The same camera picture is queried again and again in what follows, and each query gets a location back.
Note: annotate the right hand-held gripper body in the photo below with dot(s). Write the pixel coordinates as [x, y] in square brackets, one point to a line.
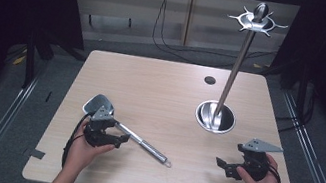
[255, 158]

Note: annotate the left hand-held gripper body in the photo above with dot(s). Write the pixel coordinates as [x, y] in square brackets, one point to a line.
[99, 127]

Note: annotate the person's left hand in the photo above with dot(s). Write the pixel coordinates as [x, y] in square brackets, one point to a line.
[82, 155]

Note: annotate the metal utensil stand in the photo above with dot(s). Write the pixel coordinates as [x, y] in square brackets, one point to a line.
[230, 79]

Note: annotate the black stand leg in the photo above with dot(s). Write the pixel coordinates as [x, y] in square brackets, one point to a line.
[30, 58]

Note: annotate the grey table bracket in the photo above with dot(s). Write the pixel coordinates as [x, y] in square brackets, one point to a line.
[35, 153]

